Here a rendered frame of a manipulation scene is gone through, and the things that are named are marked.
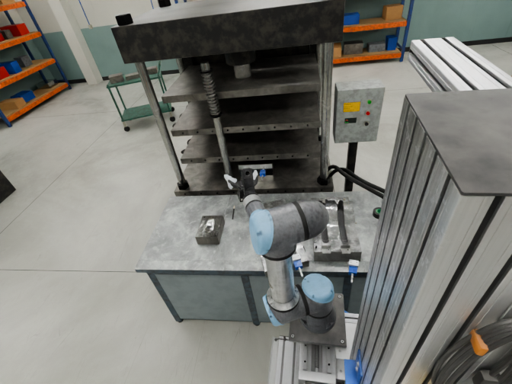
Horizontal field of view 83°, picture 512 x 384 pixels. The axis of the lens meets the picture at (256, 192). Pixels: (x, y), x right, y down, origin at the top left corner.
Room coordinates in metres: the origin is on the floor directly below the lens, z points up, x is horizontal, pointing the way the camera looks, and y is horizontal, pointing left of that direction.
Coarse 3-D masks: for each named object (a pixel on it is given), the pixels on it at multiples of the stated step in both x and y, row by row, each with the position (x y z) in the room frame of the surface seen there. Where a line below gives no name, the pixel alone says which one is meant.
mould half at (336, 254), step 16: (336, 208) 1.31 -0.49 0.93; (352, 208) 1.29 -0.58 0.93; (336, 224) 1.21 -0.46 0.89; (352, 224) 1.19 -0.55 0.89; (320, 240) 1.11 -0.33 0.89; (336, 240) 1.09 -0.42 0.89; (352, 240) 1.07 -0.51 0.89; (320, 256) 1.03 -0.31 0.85; (336, 256) 1.01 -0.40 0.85; (352, 256) 0.99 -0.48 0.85
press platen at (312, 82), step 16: (224, 64) 2.61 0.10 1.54; (256, 64) 2.47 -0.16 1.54; (272, 64) 2.40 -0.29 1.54; (288, 64) 2.34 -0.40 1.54; (304, 64) 2.28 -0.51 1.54; (176, 80) 2.38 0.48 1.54; (192, 80) 2.31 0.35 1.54; (224, 80) 2.20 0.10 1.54; (240, 80) 2.14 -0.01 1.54; (256, 80) 2.09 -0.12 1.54; (272, 80) 2.04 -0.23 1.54; (288, 80) 1.99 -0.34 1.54; (304, 80) 1.94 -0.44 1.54; (320, 80) 1.89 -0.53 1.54; (176, 96) 2.03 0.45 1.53; (192, 96) 2.01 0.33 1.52; (224, 96) 1.97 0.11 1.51; (240, 96) 1.95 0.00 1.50
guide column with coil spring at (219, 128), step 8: (200, 64) 1.92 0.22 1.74; (208, 64) 1.92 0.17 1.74; (208, 80) 1.90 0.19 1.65; (216, 104) 1.91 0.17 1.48; (216, 112) 1.91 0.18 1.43; (216, 120) 1.90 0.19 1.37; (216, 128) 1.91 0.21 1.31; (224, 136) 1.92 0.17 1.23; (224, 144) 1.91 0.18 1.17; (224, 152) 1.90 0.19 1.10; (224, 160) 1.91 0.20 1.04; (232, 176) 1.92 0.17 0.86
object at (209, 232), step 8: (208, 216) 1.48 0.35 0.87; (216, 216) 1.47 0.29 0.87; (200, 224) 1.42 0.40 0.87; (208, 224) 1.43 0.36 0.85; (216, 224) 1.39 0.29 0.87; (224, 224) 1.45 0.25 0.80; (200, 232) 1.34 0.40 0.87; (208, 232) 1.34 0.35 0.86; (216, 232) 1.32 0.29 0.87; (200, 240) 1.30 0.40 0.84; (208, 240) 1.29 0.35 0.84; (216, 240) 1.28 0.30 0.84
